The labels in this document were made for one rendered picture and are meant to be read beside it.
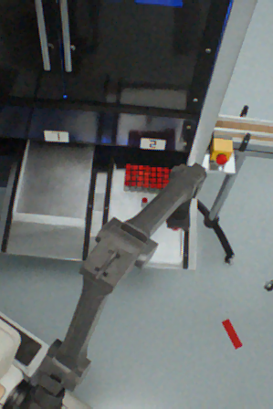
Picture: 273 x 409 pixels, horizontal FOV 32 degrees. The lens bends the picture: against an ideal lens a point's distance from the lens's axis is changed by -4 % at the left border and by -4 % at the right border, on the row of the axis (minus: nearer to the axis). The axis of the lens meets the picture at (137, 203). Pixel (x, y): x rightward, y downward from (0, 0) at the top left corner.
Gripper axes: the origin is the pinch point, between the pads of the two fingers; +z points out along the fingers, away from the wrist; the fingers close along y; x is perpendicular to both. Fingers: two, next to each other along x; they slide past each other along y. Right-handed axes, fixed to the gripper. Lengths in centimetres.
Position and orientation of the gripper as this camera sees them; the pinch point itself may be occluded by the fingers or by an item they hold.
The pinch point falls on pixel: (174, 228)
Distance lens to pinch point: 149.7
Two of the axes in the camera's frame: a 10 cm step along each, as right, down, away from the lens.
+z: -0.6, 5.8, 8.1
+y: 0.5, -8.1, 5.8
